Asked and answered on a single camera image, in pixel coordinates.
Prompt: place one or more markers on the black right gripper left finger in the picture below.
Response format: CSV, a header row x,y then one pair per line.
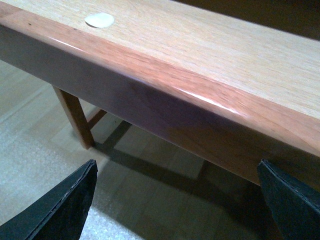
x,y
60,214

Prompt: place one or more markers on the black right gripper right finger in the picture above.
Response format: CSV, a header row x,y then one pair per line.
x,y
294,206

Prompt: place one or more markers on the wooden pull-out keyboard tray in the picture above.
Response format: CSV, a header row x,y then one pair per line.
x,y
229,91

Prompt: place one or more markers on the white round sticker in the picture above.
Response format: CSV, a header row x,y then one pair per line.
x,y
99,20

